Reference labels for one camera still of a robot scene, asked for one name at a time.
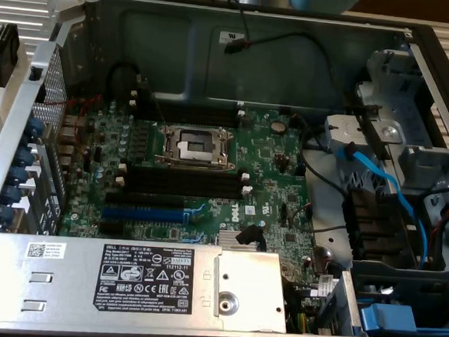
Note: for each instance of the blue expansion slot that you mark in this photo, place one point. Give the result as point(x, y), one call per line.
point(144, 214)

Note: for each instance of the grey metal PC case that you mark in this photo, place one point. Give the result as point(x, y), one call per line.
point(254, 70)

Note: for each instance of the white parts rack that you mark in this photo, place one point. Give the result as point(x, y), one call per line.
point(4, 122)

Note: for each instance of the dark grey drive cage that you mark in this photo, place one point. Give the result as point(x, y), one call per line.
point(394, 280)

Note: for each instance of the blue plastic latch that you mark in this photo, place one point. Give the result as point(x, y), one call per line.
point(387, 318)

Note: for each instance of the small silver heat sink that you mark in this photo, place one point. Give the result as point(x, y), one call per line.
point(227, 240)

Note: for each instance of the black RAM slot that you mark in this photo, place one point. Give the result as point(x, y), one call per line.
point(184, 188)
point(185, 174)
point(189, 116)
point(190, 103)

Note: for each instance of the short black expansion slot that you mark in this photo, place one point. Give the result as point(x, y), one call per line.
point(110, 228)

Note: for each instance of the green Dell motherboard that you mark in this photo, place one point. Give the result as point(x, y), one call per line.
point(270, 179)

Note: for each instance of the metal CPU socket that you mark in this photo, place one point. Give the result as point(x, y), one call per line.
point(195, 147)

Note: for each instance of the long black expansion slot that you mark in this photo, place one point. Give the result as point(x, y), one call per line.
point(145, 200)

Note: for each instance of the round coin cell battery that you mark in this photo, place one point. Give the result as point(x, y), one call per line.
point(278, 126)

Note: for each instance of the blue slot retention clip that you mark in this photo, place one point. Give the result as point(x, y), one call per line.
point(18, 175)
point(27, 155)
point(3, 214)
point(12, 195)
point(34, 127)

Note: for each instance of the silver power supply unit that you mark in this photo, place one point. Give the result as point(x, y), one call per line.
point(66, 281)

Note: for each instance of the black hard disk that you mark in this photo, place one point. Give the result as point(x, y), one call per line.
point(7, 49)

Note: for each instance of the grey metal disk bay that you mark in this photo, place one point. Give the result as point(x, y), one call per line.
point(390, 110)

